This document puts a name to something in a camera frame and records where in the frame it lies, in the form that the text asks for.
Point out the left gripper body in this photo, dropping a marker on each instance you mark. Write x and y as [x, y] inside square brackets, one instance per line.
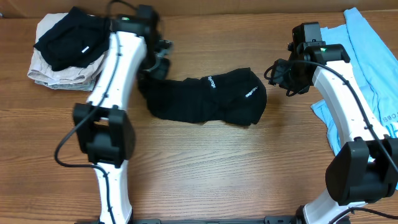
[156, 69]

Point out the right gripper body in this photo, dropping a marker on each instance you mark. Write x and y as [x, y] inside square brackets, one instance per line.
[286, 78]

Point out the black polo shirt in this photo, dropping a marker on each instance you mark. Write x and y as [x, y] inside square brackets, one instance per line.
[237, 97]

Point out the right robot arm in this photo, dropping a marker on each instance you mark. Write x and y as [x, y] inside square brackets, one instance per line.
[365, 169]

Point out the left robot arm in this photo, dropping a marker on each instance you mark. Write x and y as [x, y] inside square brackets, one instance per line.
[105, 133]

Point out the folded grey garment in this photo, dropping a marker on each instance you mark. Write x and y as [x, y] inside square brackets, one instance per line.
[86, 86]

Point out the light blue t-shirt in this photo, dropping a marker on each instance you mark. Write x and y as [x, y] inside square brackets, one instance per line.
[374, 65]

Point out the folded black garment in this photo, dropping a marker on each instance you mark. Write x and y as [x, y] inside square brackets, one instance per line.
[75, 41]

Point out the folded beige garment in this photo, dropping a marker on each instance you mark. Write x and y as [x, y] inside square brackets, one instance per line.
[40, 70]

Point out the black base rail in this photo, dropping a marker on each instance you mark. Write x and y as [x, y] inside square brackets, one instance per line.
[211, 221]

